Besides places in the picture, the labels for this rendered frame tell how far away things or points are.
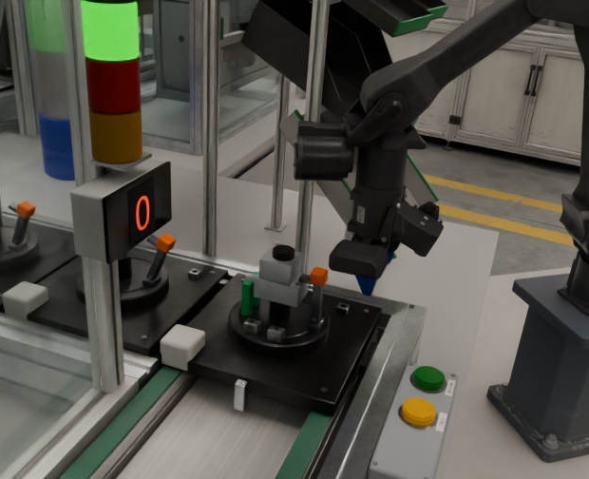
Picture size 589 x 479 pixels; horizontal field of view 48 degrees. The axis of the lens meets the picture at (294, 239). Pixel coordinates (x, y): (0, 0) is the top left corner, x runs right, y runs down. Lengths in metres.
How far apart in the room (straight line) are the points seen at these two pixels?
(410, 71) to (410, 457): 0.42
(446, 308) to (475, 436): 0.33
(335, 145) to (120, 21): 0.27
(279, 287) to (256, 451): 0.21
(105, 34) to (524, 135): 4.41
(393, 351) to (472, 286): 0.43
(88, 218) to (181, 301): 0.35
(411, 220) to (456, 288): 0.56
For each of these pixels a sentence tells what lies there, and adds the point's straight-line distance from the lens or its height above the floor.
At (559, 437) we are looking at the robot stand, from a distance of 0.99.
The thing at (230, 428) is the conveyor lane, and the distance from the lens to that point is 0.86.
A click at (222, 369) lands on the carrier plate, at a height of 0.97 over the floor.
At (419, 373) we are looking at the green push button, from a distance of 0.89.
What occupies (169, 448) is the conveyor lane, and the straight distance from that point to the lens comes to 0.84.
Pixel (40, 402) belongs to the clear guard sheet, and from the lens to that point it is 0.76.
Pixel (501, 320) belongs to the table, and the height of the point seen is 0.86.
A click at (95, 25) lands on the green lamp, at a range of 0.65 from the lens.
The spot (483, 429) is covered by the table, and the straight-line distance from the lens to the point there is 1.01.
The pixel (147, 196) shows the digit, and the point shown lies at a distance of 0.71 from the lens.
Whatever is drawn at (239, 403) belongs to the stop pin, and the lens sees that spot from 0.86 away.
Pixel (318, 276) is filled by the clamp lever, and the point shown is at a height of 1.07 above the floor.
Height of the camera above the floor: 1.49
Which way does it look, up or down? 26 degrees down
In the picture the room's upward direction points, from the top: 4 degrees clockwise
